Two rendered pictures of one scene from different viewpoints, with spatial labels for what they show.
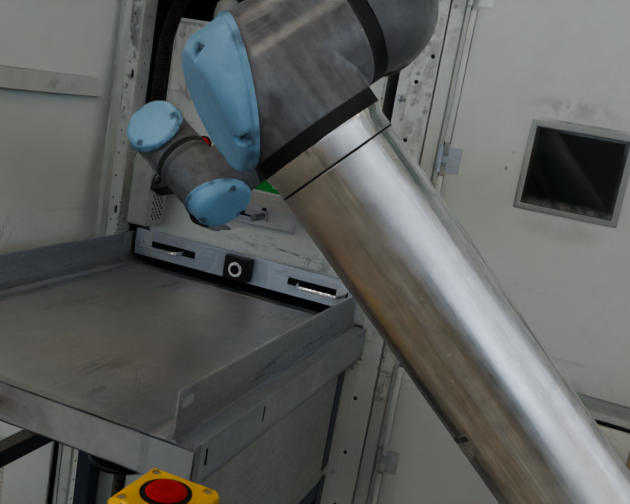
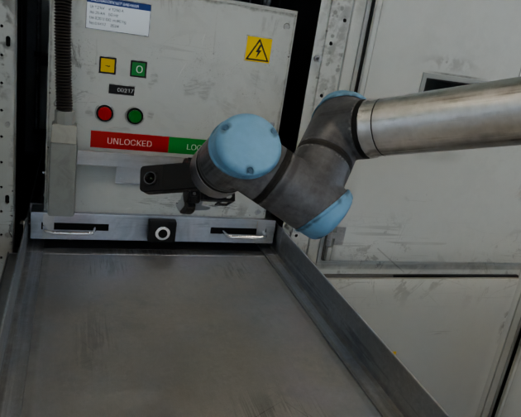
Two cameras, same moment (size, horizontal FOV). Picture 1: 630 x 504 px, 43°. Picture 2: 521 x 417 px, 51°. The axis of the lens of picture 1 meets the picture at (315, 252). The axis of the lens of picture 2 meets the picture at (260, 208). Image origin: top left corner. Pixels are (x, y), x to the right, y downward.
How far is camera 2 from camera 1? 0.98 m
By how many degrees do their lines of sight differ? 39
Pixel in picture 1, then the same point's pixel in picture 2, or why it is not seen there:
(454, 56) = (361, 20)
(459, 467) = not seen: hidden behind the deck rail
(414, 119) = (329, 77)
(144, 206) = (70, 196)
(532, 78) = (424, 40)
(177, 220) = (79, 196)
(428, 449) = not seen: hidden behind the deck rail
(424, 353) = not seen: outside the picture
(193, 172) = (316, 193)
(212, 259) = (129, 227)
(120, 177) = (8, 164)
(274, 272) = (197, 226)
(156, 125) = (260, 146)
